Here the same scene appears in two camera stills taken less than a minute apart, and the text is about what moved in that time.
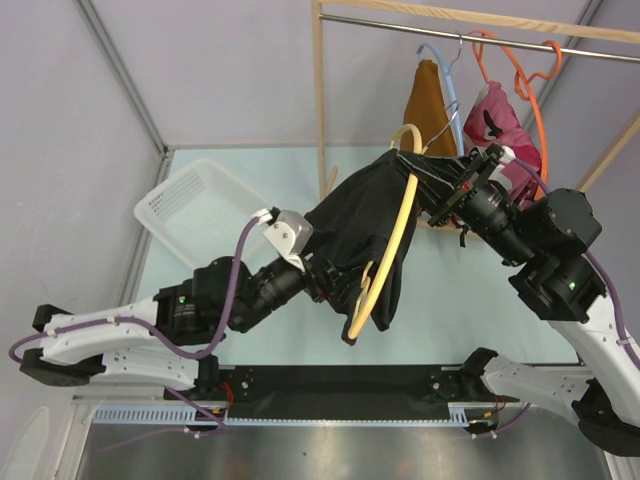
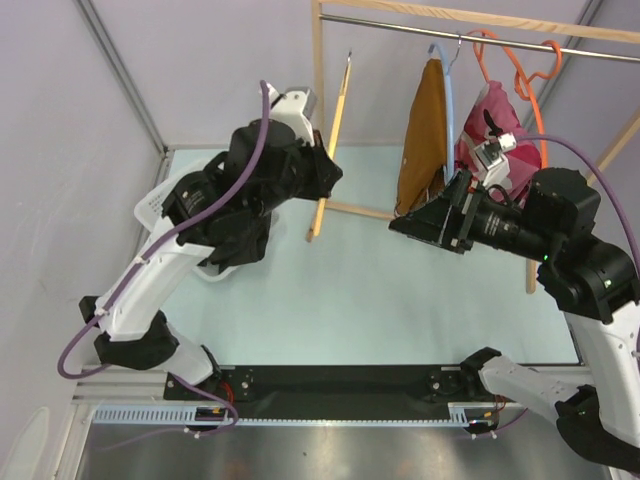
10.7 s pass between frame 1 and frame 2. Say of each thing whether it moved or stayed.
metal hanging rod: stayed
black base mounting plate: stayed
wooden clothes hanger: moved
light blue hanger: moved
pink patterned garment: stayed
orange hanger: stayed
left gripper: moved
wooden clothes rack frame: stayed
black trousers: moved
